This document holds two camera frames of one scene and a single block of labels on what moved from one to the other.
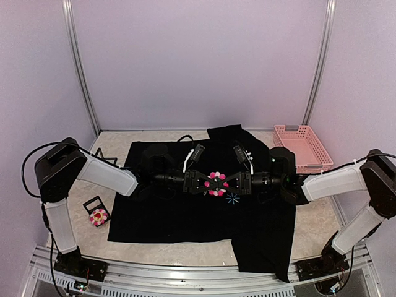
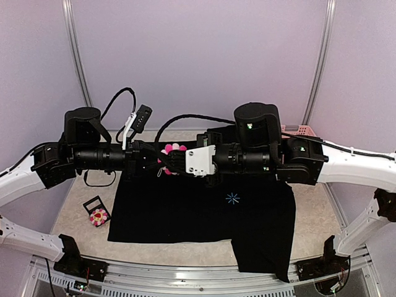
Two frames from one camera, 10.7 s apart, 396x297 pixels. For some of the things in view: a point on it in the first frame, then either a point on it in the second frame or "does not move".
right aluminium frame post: (331, 6) does not move
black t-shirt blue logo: (262, 228) does not move
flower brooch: (98, 216) does not move
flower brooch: (218, 177) to (169, 147)
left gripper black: (194, 188) to (135, 159)
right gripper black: (243, 190) to (203, 138)
